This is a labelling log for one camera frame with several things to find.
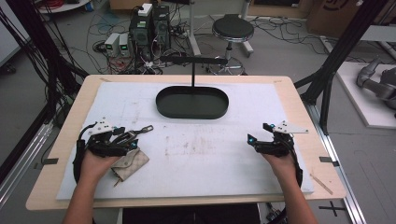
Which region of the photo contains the white metal stand leg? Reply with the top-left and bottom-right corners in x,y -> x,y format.
186,0 -> 203,58

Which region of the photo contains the person's left hand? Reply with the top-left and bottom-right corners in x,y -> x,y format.
78,149 -> 121,185

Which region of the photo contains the person's right hand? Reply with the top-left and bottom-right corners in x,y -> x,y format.
261,152 -> 301,189

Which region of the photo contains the black computer tower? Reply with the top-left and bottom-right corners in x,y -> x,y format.
151,4 -> 172,51
128,11 -> 154,61

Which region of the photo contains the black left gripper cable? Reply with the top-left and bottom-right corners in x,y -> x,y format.
72,122 -> 98,185

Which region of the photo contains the white table mat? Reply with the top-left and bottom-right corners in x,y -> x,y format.
55,81 -> 315,201

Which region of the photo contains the white floor board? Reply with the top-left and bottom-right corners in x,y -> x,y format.
335,61 -> 396,130

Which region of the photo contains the white box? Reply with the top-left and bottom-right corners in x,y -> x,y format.
137,3 -> 154,18

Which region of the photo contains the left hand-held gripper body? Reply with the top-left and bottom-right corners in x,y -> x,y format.
78,117 -> 133,159

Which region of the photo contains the grey power supply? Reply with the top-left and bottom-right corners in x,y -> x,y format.
119,33 -> 132,58
104,32 -> 121,58

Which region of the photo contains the black rack with oval tray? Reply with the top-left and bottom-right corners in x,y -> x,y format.
155,55 -> 230,120

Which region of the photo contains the person's dark clothing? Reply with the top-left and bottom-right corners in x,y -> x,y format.
121,203 -> 262,224

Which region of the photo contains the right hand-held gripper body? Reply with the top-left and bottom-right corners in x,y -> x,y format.
254,119 -> 310,159

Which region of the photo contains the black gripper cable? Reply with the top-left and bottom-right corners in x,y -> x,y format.
289,145 -> 304,189
72,122 -> 98,185

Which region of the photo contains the thin wooden stick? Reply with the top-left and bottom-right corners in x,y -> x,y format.
309,173 -> 334,196

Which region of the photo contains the round white table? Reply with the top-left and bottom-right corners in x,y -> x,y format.
36,0 -> 92,15

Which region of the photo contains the black frame post with cables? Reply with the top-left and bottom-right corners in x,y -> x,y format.
0,0 -> 90,125

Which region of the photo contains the cardboard box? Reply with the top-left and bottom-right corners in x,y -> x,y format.
305,0 -> 396,39

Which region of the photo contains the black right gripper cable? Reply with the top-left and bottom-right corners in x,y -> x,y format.
289,145 -> 304,189

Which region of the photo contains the black round stool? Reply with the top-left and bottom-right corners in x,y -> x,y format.
207,13 -> 255,77

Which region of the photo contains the aluminium floor rail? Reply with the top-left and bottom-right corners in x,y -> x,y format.
305,102 -> 368,224
0,120 -> 54,210

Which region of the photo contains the white panel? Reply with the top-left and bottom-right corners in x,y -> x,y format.
0,0 -> 31,68

